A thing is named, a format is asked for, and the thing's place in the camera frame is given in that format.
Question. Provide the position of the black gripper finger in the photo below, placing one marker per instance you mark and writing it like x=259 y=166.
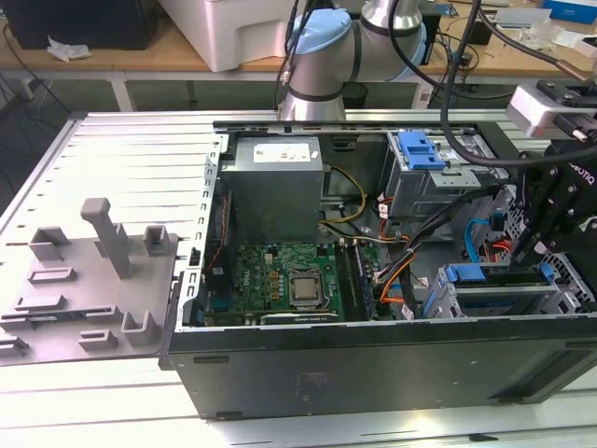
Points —
x=534 y=200
x=559 y=224

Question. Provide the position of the hard disk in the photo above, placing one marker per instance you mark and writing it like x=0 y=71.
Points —
x=466 y=274

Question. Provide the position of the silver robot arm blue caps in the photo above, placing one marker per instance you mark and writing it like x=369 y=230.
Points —
x=317 y=70

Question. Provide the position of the metal disk bay cage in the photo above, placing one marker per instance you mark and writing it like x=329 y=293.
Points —
x=506 y=289

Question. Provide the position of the metal optical drive cage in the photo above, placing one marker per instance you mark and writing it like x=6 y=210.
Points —
x=410 y=196

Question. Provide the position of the blue plastic drive latch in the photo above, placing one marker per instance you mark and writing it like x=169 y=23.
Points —
x=420 y=151

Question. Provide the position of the clear plastic bag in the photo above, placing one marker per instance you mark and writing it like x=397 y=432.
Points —
x=541 y=35

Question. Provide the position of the grey flat box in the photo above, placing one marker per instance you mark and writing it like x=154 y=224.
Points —
x=527 y=16

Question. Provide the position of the blue cardboard box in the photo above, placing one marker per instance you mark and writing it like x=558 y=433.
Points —
x=566 y=8

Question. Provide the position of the dark blue RAM stick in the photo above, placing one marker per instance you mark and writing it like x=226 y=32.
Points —
x=51 y=318
x=365 y=284

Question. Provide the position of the black mesh waste bin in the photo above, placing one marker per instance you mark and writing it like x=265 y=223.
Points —
x=356 y=95

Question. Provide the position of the silver CPU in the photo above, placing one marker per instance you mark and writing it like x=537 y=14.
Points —
x=304 y=289

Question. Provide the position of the CPU socket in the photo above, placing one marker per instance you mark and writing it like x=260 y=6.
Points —
x=305 y=304

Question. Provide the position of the black Nvidia graphics card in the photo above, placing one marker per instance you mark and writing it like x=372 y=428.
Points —
x=298 y=318

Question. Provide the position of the grey Dell power supply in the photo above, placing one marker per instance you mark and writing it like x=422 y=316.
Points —
x=270 y=205

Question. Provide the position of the black open PC case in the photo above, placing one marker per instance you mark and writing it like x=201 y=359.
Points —
x=326 y=373

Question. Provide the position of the green Dell motherboard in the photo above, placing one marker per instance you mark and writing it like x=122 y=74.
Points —
x=261 y=280

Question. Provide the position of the black case fan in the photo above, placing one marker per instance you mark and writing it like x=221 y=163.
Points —
x=219 y=261

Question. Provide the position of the white plastic printer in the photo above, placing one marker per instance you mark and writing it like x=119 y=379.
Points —
x=233 y=32

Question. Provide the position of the grey parts rack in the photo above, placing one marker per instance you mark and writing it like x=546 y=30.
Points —
x=84 y=289

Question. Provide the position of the crumpled white paper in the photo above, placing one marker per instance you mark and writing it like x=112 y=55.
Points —
x=70 y=50

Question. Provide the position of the black computer box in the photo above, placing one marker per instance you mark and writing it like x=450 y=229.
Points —
x=70 y=23

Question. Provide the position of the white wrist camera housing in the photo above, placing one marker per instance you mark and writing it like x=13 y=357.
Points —
x=531 y=112

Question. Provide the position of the wooden desk white frame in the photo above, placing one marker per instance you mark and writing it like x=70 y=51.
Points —
x=140 y=58
x=522 y=60

